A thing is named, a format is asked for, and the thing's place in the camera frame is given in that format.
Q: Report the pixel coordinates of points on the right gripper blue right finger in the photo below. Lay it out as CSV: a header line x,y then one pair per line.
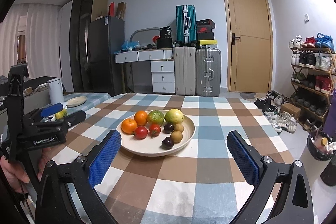
x,y
246,157

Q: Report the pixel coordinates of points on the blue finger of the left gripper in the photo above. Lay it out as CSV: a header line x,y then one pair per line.
x,y
51,110
74,119

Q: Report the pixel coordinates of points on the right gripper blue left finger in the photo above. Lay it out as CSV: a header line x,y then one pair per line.
x,y
101,156

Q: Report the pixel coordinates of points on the orange mandarin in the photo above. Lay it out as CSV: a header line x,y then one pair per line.
x,y
128,126
141,118

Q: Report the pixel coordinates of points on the red tomato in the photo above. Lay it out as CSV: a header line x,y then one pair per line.
x,y
140,132
154,130

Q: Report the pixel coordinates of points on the dark plum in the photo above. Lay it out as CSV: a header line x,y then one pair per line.
x,y
167,143
168,128

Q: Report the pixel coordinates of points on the green bumpy citrus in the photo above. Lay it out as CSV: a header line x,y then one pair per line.
x,y
156,117

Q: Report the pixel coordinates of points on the brown kiwi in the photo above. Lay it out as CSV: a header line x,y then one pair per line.
x,y
176,136
179,127

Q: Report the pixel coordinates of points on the yellow-green guava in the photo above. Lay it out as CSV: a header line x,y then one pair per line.
x,y
174,116

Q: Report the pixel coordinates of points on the person's left hand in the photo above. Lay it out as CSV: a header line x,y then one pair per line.
x,y
15,174

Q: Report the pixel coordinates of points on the yellow-green lemon front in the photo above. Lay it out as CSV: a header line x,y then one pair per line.
x,y
61,114

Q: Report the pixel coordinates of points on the small cream plate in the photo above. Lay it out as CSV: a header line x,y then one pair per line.
x,y
77,101

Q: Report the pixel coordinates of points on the white kettle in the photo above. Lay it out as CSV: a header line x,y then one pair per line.
x,y
56,91

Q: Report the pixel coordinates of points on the small checkered side tablecloth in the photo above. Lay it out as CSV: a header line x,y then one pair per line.
x,y
93,99

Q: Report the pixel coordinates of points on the large cream plate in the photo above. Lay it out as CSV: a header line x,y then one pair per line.
x,y
151,147

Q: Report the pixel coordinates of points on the cardboard box on floor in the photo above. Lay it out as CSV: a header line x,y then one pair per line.
x,y
291,109

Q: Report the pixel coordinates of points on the black round basket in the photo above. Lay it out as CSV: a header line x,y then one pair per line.
x,y
321,146

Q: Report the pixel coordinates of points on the purple bag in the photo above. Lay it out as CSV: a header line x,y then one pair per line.
x,y
330,123

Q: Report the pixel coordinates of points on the dark grey refrigerator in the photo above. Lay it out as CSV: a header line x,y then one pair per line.
x,y
106,37

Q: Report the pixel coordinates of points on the white drawer desk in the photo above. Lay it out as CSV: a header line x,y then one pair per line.
x,y
148,71

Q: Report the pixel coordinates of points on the silver suitcase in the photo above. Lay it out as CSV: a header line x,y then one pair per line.
x,y
208,72

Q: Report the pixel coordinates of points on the wooden shoe rack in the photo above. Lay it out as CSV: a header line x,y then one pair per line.
x,y
313,80

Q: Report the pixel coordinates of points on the black tall cabinet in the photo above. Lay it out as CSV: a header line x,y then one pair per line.
x,y
83,12

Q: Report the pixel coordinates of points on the beige suitcase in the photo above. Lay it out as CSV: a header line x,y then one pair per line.
x,y
184,69

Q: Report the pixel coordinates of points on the wooden door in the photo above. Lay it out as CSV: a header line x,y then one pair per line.
x,y
250,45

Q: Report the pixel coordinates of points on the stack of shoe boxes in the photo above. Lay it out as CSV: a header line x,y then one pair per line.
x,y
205,34

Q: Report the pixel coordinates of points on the teal suitcase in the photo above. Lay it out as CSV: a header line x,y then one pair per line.
x,y
186,29

